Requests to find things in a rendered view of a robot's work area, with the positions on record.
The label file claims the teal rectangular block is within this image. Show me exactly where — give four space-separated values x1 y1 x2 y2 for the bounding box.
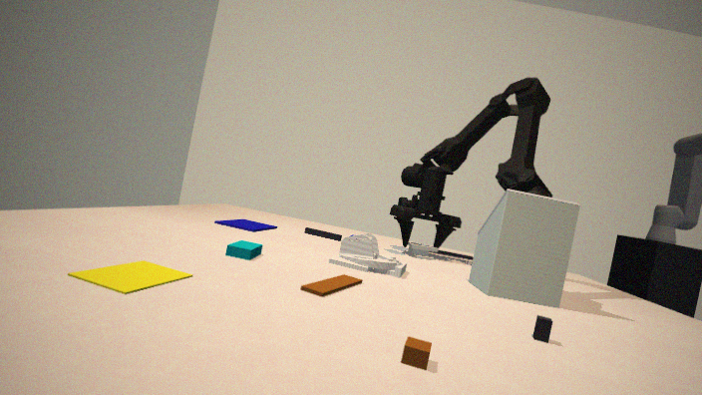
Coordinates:
225 240 262 261

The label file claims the brown flat rectangular plate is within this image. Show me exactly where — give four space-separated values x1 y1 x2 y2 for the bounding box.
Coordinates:
300 274 363 297

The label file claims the yellow flat plate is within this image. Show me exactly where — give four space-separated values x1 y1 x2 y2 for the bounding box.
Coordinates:
68 261 192 295

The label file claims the small brown cube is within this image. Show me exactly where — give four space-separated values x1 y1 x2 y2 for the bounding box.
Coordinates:
401 337 432 370

